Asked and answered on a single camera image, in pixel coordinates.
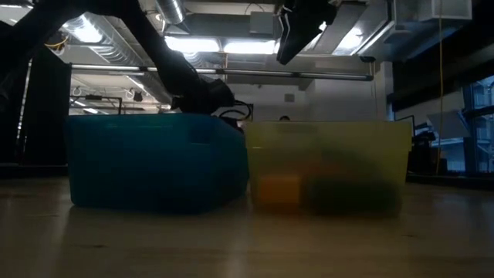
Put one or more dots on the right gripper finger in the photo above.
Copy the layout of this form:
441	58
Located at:
297	38

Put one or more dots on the teal plastic bin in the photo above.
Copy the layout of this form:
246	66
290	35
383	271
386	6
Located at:
154	162

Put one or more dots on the orange Lego brick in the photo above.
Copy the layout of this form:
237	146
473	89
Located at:
279	189

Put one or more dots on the yellow plastic bin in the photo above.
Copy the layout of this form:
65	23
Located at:
347	146

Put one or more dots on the blue Lego brick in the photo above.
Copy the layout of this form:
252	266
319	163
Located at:
353	197

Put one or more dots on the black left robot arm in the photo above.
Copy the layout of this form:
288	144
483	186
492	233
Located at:
162	58

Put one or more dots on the grey ceiling box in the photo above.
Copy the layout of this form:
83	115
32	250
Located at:
261	23

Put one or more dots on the ceiling light panel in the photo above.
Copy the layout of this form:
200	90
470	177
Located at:
193	45
250	47

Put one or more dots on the person's head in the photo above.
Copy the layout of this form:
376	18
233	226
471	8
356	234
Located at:
284	118

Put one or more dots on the black partition panel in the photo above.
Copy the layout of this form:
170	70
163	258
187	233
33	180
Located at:
46	116

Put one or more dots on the black equipment stack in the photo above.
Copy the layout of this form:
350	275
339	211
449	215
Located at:
420	154

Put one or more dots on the window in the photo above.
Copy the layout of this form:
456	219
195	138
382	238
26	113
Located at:
480	127

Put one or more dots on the silver horizontal rail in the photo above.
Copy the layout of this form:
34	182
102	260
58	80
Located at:
270	73

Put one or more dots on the grey wall box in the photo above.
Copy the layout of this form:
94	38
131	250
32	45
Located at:
289	97

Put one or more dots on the round silver duct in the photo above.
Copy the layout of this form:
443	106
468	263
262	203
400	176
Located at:
171	11

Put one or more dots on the silver ventilation duct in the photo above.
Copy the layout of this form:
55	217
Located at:
116	46

